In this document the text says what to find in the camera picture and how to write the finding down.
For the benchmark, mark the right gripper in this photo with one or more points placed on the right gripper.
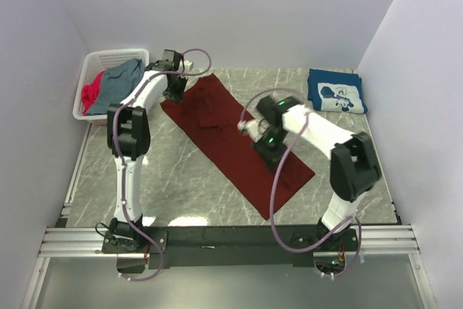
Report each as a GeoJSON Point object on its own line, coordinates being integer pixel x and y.
{"type": "Point", "coordinates": [270, 155]}

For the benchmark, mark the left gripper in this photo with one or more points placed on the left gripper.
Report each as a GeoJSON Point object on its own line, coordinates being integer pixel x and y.
{"type": "Point", "coordinates": [173, 92]}

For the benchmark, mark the dark red t shirt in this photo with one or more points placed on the dark red t shirt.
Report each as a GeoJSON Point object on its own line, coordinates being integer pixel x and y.
{"type": "Point", "coordinates": [208, 114]}

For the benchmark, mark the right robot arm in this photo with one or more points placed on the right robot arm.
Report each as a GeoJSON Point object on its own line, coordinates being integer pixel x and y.
{"type": "Point", "coordinates": [354, 165]}

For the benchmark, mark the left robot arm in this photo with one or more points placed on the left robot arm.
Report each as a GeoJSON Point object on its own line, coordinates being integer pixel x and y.
{"type": "Point", "coordinates": [128, 137]}

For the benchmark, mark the grey blue t shirt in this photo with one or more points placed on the grey blue t shirt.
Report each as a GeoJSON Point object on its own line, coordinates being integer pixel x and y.
{"type": "Point", "coordinates": [116, 84]}

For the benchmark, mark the white plastic laundry basket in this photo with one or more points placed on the white plastic laundry basket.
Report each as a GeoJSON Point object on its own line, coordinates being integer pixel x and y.
{"type": "Point", "coordinates": [96, 62]}

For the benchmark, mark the pink red t shirt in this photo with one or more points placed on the pink red t shirt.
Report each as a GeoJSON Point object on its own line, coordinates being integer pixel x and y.
{"type": "Point", "coordinates": [89, 93]}

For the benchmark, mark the folded blue t shirt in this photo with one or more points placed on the folded blue t shirt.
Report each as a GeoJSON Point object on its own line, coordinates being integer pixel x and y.
{"type": "Point", "coordinates": [336, 91]}

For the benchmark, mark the black base beam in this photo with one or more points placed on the black base beam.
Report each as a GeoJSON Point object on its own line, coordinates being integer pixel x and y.
{"type": "Point", "coordinates": [167, 247]}

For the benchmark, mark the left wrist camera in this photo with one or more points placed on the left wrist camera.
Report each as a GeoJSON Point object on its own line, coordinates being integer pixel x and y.
{"type": "Point", "coordinates": [186, 65]}

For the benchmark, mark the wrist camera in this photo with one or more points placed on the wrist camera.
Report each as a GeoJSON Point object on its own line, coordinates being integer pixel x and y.
{"type": "Point", "coordinates": [186, 65]}
{"type": "Point", "coordinates": [253, 129]}

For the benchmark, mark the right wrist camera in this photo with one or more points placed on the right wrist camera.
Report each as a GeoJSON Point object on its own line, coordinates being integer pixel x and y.
{"type": "Point", "coordinates": [253, 129]}

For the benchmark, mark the aluminium rail frame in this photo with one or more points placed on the aluminium rail frame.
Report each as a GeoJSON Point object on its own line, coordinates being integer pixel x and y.
{"type": "Point", "coordinates": [86, 243]}

